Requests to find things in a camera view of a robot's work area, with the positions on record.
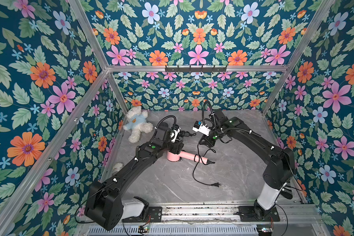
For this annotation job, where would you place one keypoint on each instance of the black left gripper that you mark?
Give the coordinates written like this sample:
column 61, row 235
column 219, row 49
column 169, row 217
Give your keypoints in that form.
column 177, row 147

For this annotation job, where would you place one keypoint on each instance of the pink hair dryer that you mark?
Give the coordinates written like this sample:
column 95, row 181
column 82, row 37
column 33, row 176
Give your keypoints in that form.
column 194, row 157

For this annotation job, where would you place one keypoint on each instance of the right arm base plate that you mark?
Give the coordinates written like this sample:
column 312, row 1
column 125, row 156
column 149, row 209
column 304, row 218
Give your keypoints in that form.
column 258, row 214

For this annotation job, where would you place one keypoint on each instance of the white teddy bear blue shirt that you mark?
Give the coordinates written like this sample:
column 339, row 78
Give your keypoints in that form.
column 137, row 123

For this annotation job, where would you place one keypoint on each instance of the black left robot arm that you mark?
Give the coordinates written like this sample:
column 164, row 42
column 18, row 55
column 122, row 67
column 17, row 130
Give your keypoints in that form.
column 105, row 205

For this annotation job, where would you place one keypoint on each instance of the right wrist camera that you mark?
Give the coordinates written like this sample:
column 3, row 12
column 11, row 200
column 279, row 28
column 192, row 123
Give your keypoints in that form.
column 201, row 128

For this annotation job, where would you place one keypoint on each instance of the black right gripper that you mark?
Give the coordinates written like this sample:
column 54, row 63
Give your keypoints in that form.
column 208, row 138

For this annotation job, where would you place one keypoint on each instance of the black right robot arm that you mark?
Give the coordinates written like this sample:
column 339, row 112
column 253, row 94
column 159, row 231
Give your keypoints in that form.
column 279, row 162

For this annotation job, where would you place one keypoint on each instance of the dark grey hair dryer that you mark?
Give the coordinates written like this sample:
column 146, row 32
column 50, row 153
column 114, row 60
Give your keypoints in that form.
column 183, row 134

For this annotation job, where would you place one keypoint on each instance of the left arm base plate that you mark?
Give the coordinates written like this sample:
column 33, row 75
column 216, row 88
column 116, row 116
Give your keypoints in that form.
column 149, row 214

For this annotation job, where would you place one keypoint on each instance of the striped black white sock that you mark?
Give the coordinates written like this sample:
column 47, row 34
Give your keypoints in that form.
column 287, row 193

